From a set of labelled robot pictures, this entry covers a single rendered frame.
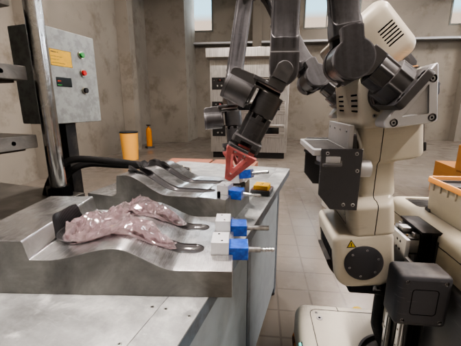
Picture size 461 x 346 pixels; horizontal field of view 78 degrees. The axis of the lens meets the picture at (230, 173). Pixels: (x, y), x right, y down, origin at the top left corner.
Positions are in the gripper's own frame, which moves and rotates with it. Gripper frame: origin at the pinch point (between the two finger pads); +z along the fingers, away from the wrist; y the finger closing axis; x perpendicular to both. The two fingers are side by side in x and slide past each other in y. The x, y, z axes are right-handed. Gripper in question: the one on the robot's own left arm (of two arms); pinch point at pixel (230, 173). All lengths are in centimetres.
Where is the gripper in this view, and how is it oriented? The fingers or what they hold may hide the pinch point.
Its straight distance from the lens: 65.4
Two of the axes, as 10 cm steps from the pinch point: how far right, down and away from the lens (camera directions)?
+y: -1.0, 2.3, -9.7
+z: -4.5, 8.6, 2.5
